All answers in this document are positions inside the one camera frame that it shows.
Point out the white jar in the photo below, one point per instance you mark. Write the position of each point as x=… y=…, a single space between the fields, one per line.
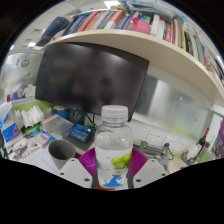
x=193 y=151

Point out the blue circuit board box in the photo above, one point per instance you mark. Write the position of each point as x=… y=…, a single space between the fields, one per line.
x=81 y=132

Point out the grey cup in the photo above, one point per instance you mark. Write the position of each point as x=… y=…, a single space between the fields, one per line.
x=61 y=151

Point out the printed white paper sheet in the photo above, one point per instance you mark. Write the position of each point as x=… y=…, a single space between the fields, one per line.
x=41 y=160

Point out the white wall sockets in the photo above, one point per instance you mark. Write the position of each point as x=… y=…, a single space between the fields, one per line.
x=155 y=137

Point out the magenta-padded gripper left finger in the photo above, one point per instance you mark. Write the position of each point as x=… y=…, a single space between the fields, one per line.
x=75 y=171

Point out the clear plastic box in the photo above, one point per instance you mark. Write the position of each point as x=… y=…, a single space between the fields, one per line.
x=57 y=126

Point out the white tissue pack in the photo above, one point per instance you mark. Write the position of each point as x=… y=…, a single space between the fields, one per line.
x=32 y=116

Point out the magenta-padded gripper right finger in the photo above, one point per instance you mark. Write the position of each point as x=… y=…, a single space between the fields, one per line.
x=151 y=170

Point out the blue cardboard box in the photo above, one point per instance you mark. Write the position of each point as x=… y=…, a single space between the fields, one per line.
x=10 y=132

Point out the clear water bottle white cap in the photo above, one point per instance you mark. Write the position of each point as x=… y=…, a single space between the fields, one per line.
x=113 y=146

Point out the grey metal laptop stand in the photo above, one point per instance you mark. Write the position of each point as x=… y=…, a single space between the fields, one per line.
x=153 y=150

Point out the beige shelf with books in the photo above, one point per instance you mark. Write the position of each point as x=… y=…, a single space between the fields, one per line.
x=150 y=46

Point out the black computer monitor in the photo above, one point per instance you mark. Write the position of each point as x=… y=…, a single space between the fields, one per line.
x=86 y=80

